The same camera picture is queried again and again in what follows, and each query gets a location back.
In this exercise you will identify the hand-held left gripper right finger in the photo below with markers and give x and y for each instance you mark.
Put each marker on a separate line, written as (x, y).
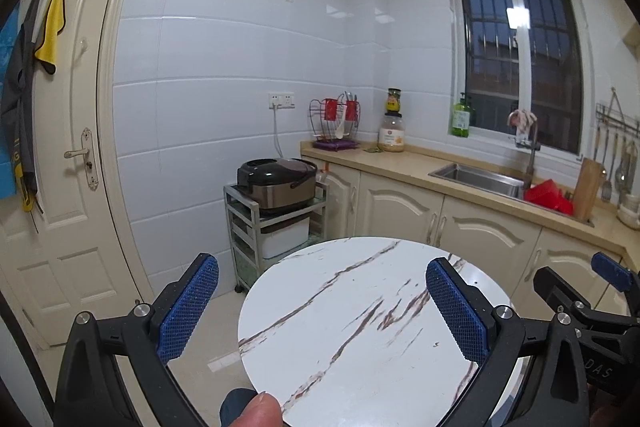
(457, 312)

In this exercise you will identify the green bottle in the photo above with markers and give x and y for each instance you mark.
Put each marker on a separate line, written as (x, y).
(461, 119)

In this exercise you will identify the white kitchen trolley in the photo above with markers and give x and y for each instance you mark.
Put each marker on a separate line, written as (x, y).
(240, 232)

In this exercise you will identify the black steel rice cooker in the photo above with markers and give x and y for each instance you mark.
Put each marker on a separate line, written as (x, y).
(275, 192)

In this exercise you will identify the cream room door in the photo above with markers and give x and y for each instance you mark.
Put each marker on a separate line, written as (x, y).
(75, 232)

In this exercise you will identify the round white marble table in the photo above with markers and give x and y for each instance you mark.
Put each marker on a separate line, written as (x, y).
(350, 307)

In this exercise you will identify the person's blue jeans leg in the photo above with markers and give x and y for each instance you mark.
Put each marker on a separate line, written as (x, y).
(232, 407)

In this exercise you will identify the white spoon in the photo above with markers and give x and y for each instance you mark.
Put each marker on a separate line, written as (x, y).
(341, 128)

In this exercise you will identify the wall utensil rail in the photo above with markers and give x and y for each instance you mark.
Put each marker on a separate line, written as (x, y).
(620, 117)

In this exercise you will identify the stack of white bowls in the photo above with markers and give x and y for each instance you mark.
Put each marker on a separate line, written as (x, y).
(631, 212)

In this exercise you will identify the pink rag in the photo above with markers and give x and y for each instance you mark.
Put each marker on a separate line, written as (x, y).
(521, 119)

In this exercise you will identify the cream cabinet door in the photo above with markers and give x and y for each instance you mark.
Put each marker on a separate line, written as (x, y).
(337, 202)
(565, 257)
(395, 212)
(480, 232)

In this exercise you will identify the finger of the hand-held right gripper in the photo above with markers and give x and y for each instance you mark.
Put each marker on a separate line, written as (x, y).
(612, 270)
(555, 289)

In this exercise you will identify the metal ladle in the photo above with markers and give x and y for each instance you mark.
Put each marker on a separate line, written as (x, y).
(622, 177)

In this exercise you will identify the steel sink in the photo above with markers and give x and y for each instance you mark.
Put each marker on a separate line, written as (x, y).
(475, 179)

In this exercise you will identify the person's left hand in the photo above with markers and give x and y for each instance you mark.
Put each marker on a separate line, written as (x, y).
(257, 414)

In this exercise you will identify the slotted turner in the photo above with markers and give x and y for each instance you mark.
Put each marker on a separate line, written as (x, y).
(607, 187)

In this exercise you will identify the barred window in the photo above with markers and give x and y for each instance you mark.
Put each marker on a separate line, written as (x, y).
(500, 57)

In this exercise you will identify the white wall socket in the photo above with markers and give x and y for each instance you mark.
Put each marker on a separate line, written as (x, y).
(281, 101)

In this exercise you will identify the red plastic basin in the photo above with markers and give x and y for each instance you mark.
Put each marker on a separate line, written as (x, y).
(547, 197)

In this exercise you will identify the small dark-lidded jar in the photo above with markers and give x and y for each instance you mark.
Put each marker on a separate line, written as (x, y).
(394, 101)

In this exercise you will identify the yellow cloth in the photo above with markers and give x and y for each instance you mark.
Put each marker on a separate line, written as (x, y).
(50, 27)

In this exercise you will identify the white storage box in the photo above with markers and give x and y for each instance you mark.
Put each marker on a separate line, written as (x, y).
(285, 237)

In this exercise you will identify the wooden cutting board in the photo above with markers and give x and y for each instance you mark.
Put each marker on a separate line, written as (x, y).
(587, 187)

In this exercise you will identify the metal faucet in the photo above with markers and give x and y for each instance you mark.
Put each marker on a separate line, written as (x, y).
(531, 162)

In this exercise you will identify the large clear jar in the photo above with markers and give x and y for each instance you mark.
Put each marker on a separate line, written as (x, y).
(391, 137)

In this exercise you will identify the person's right hand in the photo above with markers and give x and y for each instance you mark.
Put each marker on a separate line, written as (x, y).
(615, 414)

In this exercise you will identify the beige kitchen countertop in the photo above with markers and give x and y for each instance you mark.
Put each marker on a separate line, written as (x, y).
(415, 159)

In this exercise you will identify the dark apron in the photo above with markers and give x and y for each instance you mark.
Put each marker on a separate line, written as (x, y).
(20, 107)

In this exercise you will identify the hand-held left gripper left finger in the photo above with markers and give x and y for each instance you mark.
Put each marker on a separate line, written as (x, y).
(187, 307)

